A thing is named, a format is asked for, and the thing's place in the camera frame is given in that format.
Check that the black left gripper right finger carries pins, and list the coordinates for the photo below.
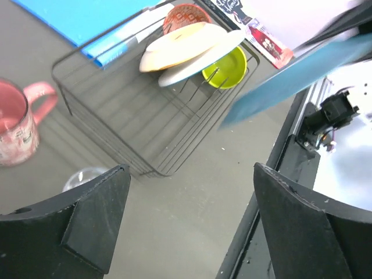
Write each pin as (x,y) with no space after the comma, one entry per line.
(333,238)

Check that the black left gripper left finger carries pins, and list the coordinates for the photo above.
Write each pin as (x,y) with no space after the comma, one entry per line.
(70,235)

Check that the black wire dish rack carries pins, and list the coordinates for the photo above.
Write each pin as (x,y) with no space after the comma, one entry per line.
(126,113)

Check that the lime green bowl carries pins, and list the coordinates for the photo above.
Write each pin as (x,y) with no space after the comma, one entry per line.
(228,71)

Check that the teal scalloped plate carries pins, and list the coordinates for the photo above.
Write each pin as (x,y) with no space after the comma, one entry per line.
(298,75)

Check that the white watermelon plate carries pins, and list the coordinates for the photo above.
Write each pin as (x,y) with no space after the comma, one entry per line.
(187,69)

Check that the peach bird plate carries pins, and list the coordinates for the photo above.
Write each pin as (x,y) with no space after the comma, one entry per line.
(180,45)

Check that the red patterned small bowl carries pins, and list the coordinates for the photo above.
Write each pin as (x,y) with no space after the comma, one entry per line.
(183,15)

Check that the clear plastic cup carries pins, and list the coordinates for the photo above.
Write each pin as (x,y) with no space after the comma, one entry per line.
(83,176)

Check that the pink ghost mug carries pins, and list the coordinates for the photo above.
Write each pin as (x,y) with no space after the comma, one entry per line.
(22,110)

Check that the red illustrated book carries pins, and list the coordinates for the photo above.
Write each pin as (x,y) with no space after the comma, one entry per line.
(270,47)

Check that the blue folder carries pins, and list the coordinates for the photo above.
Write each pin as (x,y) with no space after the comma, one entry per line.
(103,29)

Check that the Little Women book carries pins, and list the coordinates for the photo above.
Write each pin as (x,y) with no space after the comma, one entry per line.
(230,11)

